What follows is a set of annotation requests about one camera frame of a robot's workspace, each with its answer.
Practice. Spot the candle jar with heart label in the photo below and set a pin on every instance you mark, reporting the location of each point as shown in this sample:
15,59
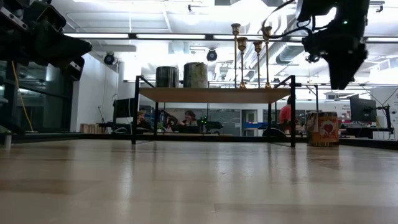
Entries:
323,130

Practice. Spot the stack of wooden boards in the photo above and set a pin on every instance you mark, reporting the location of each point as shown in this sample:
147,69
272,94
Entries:
93,128

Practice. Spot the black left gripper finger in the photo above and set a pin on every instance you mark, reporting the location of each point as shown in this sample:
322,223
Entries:
62,49
76,68

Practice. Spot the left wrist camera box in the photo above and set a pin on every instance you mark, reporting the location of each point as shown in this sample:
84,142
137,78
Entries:
48,17

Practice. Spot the black computer monitor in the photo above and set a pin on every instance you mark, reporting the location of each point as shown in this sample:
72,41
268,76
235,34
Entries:
124,108
363,109

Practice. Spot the tallest brass candlestick holder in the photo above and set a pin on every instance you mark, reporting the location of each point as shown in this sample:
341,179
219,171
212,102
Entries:
235,28

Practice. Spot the wooden shelf with black legs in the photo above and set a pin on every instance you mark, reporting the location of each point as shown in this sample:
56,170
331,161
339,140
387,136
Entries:
214,95

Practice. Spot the round black ceiling speaker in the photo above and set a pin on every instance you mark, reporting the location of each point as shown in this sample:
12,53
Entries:
211,55
109,58

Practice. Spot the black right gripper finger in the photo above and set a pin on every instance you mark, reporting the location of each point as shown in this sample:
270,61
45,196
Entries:
342,71

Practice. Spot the person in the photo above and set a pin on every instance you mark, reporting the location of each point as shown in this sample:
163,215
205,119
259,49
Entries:
189,123
285,115
143,121

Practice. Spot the shortest brass candlestick holder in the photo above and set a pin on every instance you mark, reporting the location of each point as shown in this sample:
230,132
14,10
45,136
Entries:
242,43

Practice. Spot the ceiling light strip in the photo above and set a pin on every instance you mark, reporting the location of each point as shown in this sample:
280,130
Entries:
382,40
96,35
171,36

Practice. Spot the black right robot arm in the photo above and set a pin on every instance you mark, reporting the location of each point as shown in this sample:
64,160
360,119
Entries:
335,7

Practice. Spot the black background robot arm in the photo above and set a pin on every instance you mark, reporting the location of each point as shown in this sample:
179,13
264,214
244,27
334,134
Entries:
211,125

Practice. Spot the silver lidded candle jar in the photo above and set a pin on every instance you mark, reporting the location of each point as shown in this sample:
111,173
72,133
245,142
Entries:
195,76
167,77

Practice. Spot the small green plant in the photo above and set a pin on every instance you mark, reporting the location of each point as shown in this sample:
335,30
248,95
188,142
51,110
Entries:
160,127

